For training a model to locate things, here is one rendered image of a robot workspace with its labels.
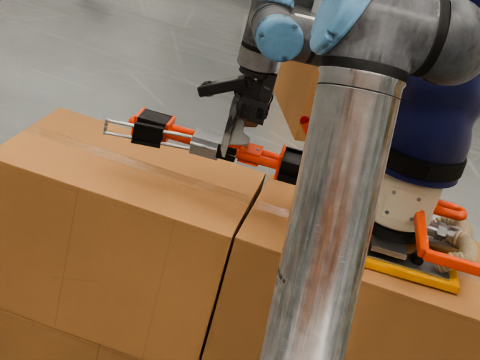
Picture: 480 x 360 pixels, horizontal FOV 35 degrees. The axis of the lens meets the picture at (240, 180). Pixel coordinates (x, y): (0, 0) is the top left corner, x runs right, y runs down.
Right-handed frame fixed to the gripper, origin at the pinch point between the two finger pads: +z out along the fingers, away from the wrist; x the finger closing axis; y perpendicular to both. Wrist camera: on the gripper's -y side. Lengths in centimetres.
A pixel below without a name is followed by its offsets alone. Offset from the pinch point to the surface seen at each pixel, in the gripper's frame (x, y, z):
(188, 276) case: -17.5, 0.7, 26.2
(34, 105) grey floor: 237, -140, 108
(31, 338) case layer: -16, -34, 58
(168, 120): 0.4, -14.8, -1.8
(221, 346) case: -17.4, 12.5, 42.2
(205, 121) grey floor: 291, -47, 108
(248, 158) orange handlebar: -2.6, 5.9, 0.4
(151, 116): -0.5, -18.8, -1.8
